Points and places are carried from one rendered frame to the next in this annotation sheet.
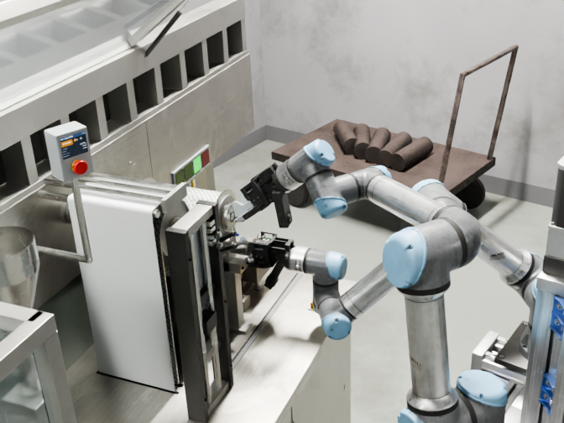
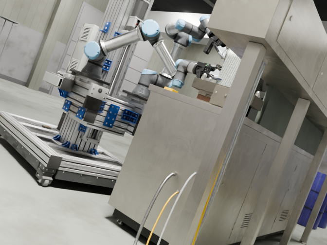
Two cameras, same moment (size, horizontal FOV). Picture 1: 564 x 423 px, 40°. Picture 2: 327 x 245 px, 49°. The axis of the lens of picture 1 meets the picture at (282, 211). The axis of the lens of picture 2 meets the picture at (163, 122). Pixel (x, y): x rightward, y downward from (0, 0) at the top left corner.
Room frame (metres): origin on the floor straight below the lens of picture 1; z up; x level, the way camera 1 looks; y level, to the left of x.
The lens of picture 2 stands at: (4.29, 0.32, 0.76)
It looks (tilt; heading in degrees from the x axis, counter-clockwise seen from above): 2 degrees down; 190
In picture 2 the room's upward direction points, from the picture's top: 21 degrees clockwise
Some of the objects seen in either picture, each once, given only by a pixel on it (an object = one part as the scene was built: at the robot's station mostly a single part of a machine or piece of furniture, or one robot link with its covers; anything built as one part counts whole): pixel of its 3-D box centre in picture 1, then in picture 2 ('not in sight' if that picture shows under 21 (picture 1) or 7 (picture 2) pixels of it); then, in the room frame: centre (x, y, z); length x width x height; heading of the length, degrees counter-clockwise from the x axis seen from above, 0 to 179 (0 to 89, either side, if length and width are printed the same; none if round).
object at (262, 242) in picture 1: (274, 252); (203, 70); (1.93, 0.03, 1.12); 0.12 x 0.08 x 0.09; 66
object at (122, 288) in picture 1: (113, 291); not in sight; (1.68, 0.44, 1.17); 0.34 x 0.05 x 0.54; 66
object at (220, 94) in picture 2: not in sight; (220, 96); (2.25, 0.21, 0.96); 0.10 x 0.03 x 0.11; 66
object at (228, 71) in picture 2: not in sight; (235, 79); (2.03, 0.25, 1.11); 0.23 x 0.01 x 0.18; 66
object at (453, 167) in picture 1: (388, 129); not in sight; (4.35, -0.66, 0.53); 1.30 x 0.76 x 1.06; 52
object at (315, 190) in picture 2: not in sight; (313, 197); (-1.41, 1.85, 0.39); 1.06 x 0.65 x 0.78; 138
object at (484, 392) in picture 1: (478, 403); (148, 77); (1.41, -0.44, 0.98); 0.13 x 0.12 x 0.14; 117
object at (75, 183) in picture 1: (80, 217); not in sight; (1.44, 0.42, 1.51); 0.02 x 0.02 x 0.20
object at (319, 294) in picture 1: (326, 297); (178, 79); (1.85, -0.12, 1.01); 0.11 x 0.08 x 0.11; 7
